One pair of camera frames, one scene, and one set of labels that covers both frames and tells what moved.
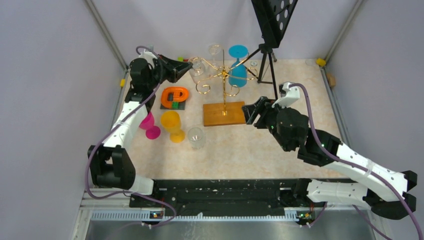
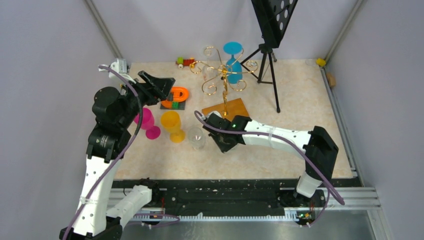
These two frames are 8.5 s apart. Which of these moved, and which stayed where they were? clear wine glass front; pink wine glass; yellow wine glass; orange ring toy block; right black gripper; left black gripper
Moved: left black gripper; right black gripper
Stayed: orange ring toy block; pink wine glass; yellow wine glass; clear wine glass front
